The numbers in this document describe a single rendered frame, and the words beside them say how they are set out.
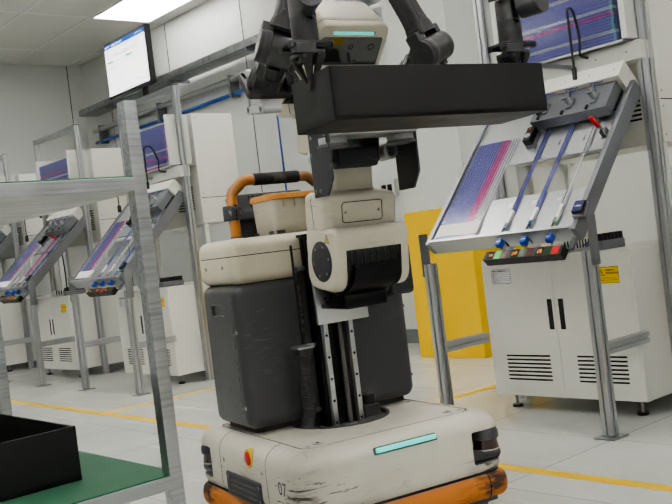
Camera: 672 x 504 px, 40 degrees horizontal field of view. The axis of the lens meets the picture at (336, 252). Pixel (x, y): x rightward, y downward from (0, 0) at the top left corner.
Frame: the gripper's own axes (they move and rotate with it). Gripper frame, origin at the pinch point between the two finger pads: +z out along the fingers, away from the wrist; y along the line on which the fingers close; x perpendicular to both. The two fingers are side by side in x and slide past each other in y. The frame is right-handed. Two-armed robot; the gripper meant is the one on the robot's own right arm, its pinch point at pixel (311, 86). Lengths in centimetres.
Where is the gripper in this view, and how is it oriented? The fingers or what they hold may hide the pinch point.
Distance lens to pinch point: 197.2
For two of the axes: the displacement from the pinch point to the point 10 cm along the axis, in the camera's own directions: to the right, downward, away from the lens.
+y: 8.6, -1.0, 4.9
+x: -4.9, 0.6, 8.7
